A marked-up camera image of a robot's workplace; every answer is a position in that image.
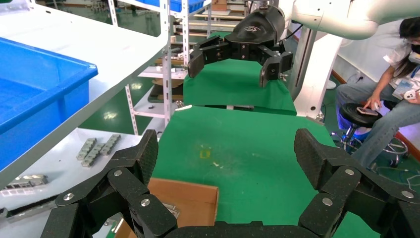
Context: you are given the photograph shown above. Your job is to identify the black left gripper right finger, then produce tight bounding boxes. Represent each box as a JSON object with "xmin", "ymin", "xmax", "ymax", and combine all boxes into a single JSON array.
[{"xmin": 293, "ymin": 128, "xmax": 420, "ymax": 238}]

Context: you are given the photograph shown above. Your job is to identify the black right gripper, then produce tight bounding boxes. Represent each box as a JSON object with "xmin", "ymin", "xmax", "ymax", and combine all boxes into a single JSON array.
[{"xmin": 187, "ymin": 4, "xmax": 294, "ymax": 89}]

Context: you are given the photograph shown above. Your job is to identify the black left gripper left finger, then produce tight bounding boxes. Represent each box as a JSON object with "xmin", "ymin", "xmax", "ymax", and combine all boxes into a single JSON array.
[{"xmin": 40, "ymin": 129, "xmax": 178, "ymax": 238}]

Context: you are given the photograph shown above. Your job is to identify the bystander right forearm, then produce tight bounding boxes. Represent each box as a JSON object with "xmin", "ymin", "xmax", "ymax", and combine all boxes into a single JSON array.
[{"xmin": 369, "ymin": 64, "xmax": 400, "ymax": 98}]

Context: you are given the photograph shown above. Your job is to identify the brown cardboard box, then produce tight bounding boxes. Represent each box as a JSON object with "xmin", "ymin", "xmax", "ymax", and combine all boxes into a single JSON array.
[{"xmin": 114, "ymin": 177, "xmax": 219, "ymax": 238}]

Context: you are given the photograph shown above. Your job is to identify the blue plastic tray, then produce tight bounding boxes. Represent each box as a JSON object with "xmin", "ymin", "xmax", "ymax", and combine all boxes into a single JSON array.
[{"xmin": 0, "ymin": 37, "xmax": 99, "ymax": 172}]

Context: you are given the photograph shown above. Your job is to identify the bystander right hand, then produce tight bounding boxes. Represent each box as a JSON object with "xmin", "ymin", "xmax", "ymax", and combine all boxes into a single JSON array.
[{"xmin": 363, "ymin": 91, "xmax": 382, "ymax": 112}]

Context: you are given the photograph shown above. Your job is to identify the green table cloth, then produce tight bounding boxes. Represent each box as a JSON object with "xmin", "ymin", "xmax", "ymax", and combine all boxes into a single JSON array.
[
  {"xmin": 151, "ymin": 106, "xmax": 381, "ymax": 238},
  {"xmin": 182, "ymin": 31, "xmax": 298, "ymax": 116}
]

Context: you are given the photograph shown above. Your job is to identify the silver slotted metal plate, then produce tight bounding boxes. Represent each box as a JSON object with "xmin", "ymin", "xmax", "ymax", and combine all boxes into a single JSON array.
[{"xmin": 162, "ymin": 202, "xmax": 181, "ymax": 220}]

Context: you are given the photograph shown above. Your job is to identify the white background storage rack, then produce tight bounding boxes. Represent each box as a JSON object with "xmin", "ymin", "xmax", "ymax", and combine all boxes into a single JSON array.
[{"xmin": 107, "ymin": 0, "xmax": 214, "ymax": 119}]

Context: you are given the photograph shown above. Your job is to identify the black round chrome stool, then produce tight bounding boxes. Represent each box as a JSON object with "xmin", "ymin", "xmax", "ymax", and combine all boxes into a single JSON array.
[{"xmin": 331, "ymin": 103, "xmax": 410, "ymax": 169}]

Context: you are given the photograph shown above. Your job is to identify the seated person in jeans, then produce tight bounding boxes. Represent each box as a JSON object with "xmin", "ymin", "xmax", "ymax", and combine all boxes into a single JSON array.
[{"xmin": 334, "ymin": 16, "xmax": 420, "ymax": 169}]

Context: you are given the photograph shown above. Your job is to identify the smartphone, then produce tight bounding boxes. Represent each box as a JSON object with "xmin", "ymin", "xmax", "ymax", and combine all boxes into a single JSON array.
[{"xmin": 356, "ymin": 106, "xmax": 379, "ymax": 117}]

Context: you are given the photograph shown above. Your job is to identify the white robot torso column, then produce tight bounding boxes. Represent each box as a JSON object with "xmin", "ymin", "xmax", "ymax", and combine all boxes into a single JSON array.
[{"xmin": 293, "ymin": 25, "xmax": 344, "ymax": 121}]

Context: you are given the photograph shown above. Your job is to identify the blue storage bin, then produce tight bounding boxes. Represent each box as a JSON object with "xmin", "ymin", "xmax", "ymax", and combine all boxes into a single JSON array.
[{"xmin": 134, "ymin": 0, "xmax": 207, "ymax": 14}]

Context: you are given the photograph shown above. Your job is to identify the white handheld controller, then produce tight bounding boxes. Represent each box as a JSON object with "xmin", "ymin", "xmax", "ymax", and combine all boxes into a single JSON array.
[{"xmin": 403, "ymin": 89, "xmax": 420, "ymax": 101}]

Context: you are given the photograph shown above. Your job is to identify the white metal shelving rack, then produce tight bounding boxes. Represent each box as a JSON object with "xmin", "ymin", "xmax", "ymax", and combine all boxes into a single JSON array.
[{"xmin": 0, "ymin": 0, "xmax": 174, "ymax": 238}]

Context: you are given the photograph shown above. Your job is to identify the small toothed metal bracket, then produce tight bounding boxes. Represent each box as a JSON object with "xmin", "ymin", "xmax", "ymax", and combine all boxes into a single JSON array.
[
  {"xmin": 99, "ymin": 133, "xmax": 122, "ymax": 156},
  {"xmin": 81, "ymin": 143, "xmax": 106, "ymax": 168},
  {"xmin": 76, "ymin": 138, "xmax": 98, "ymax": 161}
]

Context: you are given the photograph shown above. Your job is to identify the long narrow metal bracket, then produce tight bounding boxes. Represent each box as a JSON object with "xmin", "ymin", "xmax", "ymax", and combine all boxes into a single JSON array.
[{"xmin": 0, "ymin": 174, "xmax": 50, "ymax": 198}]

